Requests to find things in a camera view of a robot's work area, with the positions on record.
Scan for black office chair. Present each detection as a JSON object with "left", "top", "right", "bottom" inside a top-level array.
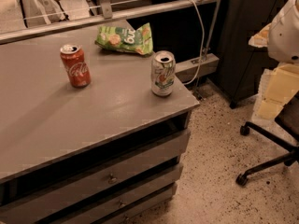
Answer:
[{"left": 235, "top": 92, "right": 299, "bottom": 187}]

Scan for grey metal rail frame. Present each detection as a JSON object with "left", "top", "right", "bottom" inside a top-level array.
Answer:
[{"left": 0, "top": 0, "right": 226, "bottom": 83}]

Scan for grey drawer cabinet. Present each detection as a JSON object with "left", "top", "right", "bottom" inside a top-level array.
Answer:
[{"left": 0, "top": 27, "right": 197, "bottom": 224}]

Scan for yellow foam blocks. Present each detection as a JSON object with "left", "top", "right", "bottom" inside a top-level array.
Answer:
[{"left": 253, "top": 63, "right": 299, "bottom": 119}]

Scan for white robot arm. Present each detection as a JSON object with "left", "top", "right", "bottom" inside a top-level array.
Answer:
[{"left": 267, "top": 0, "right": 299, "bottom": 63}]

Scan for white 7up can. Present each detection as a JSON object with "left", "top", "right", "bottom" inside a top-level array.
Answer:
[{"left": 151, "top": 50, "right": 176, "bottom": 97}]

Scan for red coca-cola can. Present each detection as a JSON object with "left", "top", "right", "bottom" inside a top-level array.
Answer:
[{"left": 60, "top": 44, "right": 91, "bottom": 88}]

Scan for green chip bag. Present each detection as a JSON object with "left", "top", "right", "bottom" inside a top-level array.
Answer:
[{"left": 95, "top": 23, "right": 153, "bottom": 56}]

